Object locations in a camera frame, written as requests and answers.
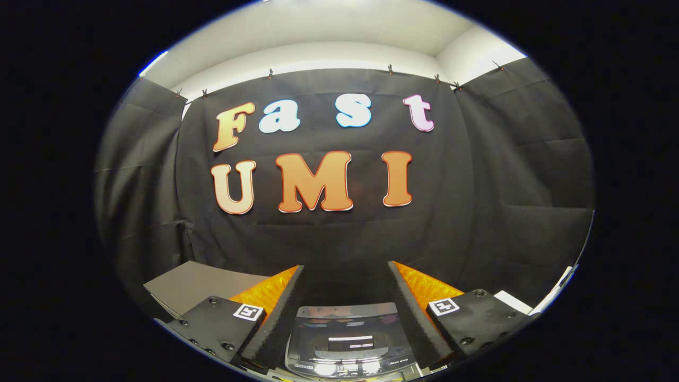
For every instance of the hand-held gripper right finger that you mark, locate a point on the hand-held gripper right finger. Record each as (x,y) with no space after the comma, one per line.
(416,323)

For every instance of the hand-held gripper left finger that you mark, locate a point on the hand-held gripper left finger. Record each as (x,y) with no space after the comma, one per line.
(273,329)

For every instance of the grey washing machine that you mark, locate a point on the grey washing machine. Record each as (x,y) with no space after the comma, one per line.
(366,369)

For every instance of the dark washing machine lid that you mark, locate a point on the dark washing machine lid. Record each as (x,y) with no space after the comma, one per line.
(345,324)

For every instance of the grey box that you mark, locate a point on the grey box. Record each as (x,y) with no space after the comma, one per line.
(201,281)

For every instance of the white sheet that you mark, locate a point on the white sheet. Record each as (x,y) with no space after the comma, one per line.
(512,303)

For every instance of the ceiling light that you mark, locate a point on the ceiling light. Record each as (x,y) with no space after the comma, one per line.
(153,63)

